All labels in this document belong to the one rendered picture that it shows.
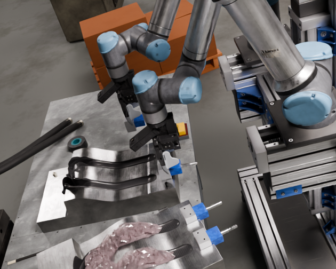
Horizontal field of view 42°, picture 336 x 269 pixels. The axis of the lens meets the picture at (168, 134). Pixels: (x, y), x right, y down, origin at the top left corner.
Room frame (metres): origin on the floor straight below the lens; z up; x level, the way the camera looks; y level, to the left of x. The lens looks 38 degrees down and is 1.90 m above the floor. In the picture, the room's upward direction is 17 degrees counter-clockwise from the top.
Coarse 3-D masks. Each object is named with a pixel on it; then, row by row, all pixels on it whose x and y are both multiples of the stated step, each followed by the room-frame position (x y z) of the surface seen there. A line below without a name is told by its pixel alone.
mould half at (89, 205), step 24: (96, 168) 1.21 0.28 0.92; (144, 168) 1.16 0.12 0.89; (48, 192) 1.23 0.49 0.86; (72, 192) 1.10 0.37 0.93; (96, 192) 1.09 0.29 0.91; (120, 192) 1.09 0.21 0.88; (144, 192) 1.05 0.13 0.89; (168, 192) 1.03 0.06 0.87; (48, 216) 1.10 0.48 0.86; (72, 216) 1.07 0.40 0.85; (96, 216) 1.06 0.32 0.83; (120, 216) 1.05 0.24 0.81
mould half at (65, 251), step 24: (144, 216) 0.96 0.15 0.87; (168, 216) 0.94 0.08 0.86; (72, 240) 0.92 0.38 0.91; (96, 240) 0.92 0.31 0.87; (144, 240) 0.85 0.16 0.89; (168, 240) 0.85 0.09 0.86; (192, 240) 0.82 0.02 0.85; (48, 264) 0.85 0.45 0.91; (72, 264) 0.83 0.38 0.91; (168, 264) 0.76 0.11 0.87; (192, 264) 0.74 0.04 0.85; (216, 264) 0.73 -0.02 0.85
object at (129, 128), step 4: (124, 116) 1.41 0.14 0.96; (140, 116) 1.40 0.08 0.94; (124, 120) 1.39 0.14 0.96; (132, 120) 1.37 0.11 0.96; (136, 120) 1.38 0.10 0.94; (140, 120) 1.37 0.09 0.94; (144, 120) 1.38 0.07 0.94; (128, 124) 1.38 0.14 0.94; (136, 124) 1.37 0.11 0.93; (140, 124) 1.37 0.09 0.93; (144, 124) 1.37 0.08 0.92; (128, 128) 1.38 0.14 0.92; (132, 128) 1.37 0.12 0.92; (136, 128) 1.38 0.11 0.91
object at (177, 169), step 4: (160, 164) 1.10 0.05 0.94; (180, 164) 1.08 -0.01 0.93; (184, 164) 1.08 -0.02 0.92; (188, 164) 1.08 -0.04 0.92; (192, 164) 1.08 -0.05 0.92; (160, 168) 1.08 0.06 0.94; (172, 168) 1.07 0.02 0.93; (176, 168) 1.07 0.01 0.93; (180, 168) 1.07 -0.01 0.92; (160, 172) 1.07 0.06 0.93; (164, 172) 1.07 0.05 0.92; (172, 172) 1.07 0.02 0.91; (176, 172) 1.07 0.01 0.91; (180, 172) 1.07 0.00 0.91; (160, 176) 1.07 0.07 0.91; (164, 176) 1.07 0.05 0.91; (168, 176) 1.07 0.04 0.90; (164, 180) 1.07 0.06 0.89
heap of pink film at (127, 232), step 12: (120, 228) 0.89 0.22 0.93; (132, 228) 0.88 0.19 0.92; (144, 228) 0.88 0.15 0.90; (156, 228) 0.89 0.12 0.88; (108, 240) 0.87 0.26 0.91; (120, 240) 0.86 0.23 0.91; (132, 240) 0.85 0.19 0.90; (96, 252) 0.86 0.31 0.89; (108, 252) 0.84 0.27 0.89; (132, 252) 0.79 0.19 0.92; (144, 252) 0.79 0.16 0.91; (156, 252) 0.79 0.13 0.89; (168, 252) 0.79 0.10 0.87; (96, 264) 0.81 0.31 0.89; (108, 264) 0.80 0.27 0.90; (120, 264) 0.78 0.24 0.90; (132, 264) 0.76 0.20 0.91; (144, 264) 0.75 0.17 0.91; (156, 264) 0.76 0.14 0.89
